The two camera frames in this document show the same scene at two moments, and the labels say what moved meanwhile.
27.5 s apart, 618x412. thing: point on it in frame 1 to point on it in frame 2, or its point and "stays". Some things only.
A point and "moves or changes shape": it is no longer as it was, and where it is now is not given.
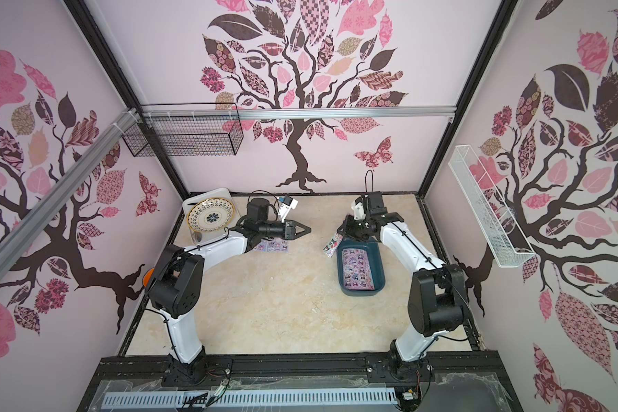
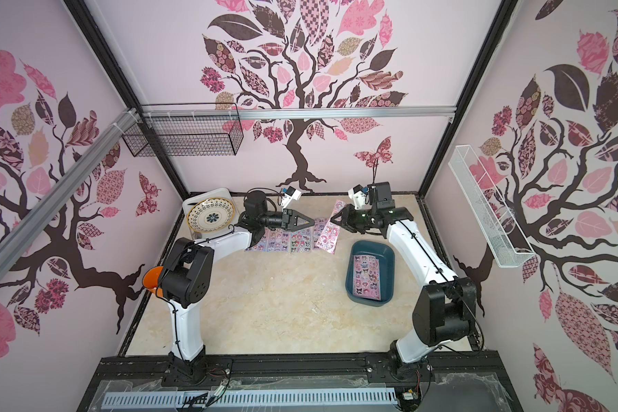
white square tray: [210, 215] stays
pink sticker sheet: [274, 245] stays
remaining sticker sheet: [330, 246] to [301, 240]
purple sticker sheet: [356, 270] to [318, 226]
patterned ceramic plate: [211, 215] stays
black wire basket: [188, 130] stays
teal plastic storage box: [374, 255] moves or changes shape
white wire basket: [505, 239] stays
